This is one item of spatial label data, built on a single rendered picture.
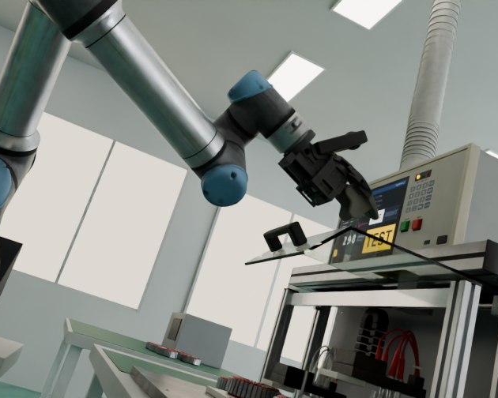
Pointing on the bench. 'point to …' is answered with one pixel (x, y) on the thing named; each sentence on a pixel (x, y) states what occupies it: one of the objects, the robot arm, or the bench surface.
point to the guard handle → (284, 234)
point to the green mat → (124, 363)
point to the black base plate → (167, 385)
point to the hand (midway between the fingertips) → (375, 211)
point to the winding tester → (454, 200)
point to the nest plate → (218, 392)
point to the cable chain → (375, 318)
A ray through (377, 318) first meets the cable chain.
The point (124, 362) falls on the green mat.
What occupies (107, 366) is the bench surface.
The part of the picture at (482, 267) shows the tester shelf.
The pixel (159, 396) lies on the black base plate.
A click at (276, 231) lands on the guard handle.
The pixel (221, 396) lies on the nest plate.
